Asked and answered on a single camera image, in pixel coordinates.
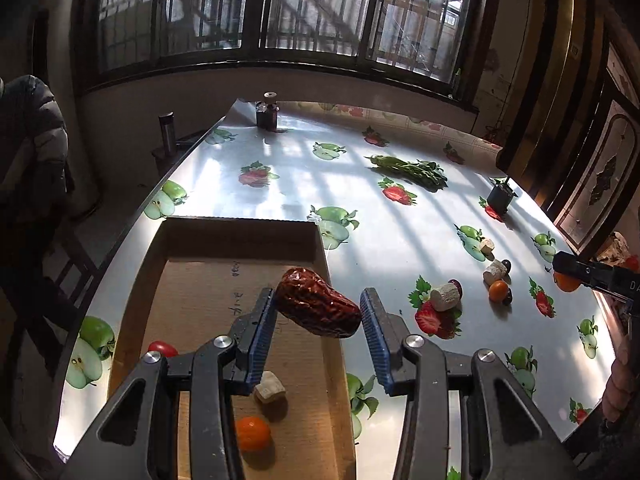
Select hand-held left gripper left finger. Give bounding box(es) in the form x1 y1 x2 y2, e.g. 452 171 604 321
62 287 278 480

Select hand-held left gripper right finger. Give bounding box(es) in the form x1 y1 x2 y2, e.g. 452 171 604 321
360 287 583 480

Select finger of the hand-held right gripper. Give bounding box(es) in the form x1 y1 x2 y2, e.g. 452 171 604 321
552 251 618 288

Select large red date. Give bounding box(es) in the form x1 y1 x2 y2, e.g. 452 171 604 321
275 267 363 339

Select cardboard tray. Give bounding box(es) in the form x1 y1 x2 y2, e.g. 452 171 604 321
107 216 357 480

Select person's right hand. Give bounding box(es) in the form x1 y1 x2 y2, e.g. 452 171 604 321
601 342 632 423

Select small black pot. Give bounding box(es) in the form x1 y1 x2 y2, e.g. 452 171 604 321
486 177 521 213

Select fruit print tablecloth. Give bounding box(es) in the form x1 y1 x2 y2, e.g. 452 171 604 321
52 97 618 480

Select wooden door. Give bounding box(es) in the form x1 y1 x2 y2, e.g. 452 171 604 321
495 0 640 261

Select green leafy vegetable bunch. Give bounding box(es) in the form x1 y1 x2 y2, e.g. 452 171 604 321
365 154 449 191

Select wooden chair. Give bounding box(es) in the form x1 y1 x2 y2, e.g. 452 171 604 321
45 220 108 341

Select dark metal stand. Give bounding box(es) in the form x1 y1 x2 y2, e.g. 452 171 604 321
151 132 211 181

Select metal thermos flask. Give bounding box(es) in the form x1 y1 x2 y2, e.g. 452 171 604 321
158 111 179 157

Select dark jar with white cap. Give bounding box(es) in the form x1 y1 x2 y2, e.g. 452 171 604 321
255 91 281 131

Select barred window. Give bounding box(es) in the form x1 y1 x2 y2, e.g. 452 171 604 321
80 0 501 106

